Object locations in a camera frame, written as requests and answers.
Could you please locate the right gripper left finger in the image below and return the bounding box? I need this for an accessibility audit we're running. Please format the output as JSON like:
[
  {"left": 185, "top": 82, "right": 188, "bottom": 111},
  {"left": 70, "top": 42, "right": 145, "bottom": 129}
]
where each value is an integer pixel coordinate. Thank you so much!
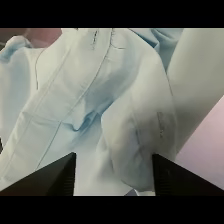
[{"left": 0, "top": 152, "right": 77, "bottom": 197}]

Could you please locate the light blue shirt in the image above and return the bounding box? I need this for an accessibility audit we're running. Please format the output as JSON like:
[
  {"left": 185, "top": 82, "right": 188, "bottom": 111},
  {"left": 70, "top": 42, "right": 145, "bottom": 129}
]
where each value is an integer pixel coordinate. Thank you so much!
[{"left": 0, "top": 27, "right": 224, "bottom": 197}]

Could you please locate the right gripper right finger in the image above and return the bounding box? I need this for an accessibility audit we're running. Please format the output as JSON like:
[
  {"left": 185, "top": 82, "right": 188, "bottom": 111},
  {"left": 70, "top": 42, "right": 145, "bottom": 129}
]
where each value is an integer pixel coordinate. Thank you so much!
[{"left": 152, "top": 153, "right": 224, "bottom": 197}]

